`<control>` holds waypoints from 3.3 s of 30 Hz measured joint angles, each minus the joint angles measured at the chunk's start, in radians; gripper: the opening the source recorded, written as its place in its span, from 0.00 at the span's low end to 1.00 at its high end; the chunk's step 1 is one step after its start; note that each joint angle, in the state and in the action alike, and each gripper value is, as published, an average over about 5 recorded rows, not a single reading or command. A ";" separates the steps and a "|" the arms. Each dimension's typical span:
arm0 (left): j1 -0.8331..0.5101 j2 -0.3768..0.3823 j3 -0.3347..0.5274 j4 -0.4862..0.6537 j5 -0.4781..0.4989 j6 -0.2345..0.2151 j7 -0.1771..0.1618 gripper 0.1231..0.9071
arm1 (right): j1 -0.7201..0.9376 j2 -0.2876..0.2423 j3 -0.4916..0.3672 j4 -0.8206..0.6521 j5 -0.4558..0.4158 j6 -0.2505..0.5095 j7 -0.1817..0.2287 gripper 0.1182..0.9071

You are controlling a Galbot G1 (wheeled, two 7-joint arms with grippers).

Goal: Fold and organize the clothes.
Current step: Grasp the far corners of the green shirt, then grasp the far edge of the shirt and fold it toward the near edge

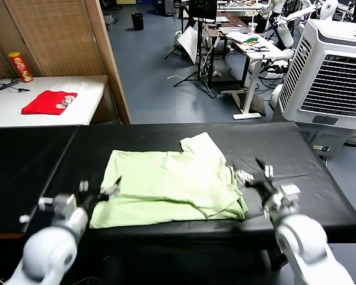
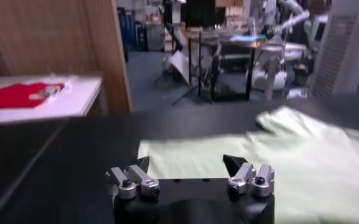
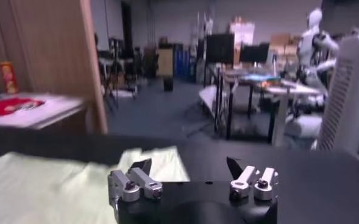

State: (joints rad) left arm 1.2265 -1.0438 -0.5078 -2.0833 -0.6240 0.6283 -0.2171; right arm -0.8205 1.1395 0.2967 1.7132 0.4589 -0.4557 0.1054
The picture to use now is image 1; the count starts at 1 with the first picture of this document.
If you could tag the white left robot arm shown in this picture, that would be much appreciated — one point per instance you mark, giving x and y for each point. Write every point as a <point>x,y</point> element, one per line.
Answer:
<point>50,252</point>

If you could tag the black table frame leg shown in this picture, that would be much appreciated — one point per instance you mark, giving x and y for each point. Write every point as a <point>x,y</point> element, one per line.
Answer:
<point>277,261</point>

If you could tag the white humanoid robot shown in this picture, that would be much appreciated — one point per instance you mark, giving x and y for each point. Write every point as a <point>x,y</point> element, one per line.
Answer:
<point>283,29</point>

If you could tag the black monitor on stand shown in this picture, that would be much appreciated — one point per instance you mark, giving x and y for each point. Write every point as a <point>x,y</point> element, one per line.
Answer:
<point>203,8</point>

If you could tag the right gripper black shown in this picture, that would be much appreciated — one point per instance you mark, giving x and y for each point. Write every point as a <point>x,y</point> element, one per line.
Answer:
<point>265,188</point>

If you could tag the grey laptop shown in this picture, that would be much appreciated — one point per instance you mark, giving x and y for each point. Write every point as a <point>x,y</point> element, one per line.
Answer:
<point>233,29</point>

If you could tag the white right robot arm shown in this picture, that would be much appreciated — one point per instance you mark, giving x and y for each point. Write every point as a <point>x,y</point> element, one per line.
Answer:
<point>302,246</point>

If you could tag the white standing desk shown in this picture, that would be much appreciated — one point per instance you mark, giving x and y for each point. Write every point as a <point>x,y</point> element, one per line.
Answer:
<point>252,77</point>

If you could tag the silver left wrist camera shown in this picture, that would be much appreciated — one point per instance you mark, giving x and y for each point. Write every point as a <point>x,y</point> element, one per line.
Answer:
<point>60,203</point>

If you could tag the black table cover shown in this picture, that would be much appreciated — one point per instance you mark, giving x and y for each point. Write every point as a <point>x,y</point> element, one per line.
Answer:
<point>270,142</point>
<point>20,166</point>

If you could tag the red chips can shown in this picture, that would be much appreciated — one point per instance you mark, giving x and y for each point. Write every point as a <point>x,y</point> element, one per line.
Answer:
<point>21,66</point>

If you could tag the white air cooler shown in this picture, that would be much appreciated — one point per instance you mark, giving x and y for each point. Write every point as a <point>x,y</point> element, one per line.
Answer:
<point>329,77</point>

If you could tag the red folded shirt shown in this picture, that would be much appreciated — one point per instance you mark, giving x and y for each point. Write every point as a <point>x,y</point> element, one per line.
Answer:
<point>46,102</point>

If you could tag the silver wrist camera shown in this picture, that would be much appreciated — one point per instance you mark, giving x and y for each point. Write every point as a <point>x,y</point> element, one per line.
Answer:
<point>60,203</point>
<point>290,190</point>

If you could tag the green yellow cloth bundle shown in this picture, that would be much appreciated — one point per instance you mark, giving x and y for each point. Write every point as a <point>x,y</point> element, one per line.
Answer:
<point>251,40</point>

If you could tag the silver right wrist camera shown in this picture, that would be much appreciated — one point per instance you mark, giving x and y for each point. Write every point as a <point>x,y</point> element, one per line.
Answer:
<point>290,190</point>

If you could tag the white side table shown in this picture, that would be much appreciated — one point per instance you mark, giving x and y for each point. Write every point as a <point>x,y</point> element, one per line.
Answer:
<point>86,98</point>

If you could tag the black trash bin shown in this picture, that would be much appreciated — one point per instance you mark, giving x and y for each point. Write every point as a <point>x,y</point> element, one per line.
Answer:
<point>137,21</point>

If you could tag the wooden woven screen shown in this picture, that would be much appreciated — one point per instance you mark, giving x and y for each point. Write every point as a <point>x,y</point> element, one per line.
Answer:
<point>62,35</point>

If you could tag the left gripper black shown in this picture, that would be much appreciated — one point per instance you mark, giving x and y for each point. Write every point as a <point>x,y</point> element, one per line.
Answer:
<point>87,200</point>

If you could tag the light green shirt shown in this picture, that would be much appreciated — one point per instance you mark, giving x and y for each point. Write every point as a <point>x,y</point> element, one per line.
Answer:
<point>166,184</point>

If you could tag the white reflector board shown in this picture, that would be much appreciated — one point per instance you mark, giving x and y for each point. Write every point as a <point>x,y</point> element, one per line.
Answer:
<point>190,41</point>

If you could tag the plastic cup with straw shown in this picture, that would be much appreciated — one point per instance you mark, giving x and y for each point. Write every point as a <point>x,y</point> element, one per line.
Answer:
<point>252,28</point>

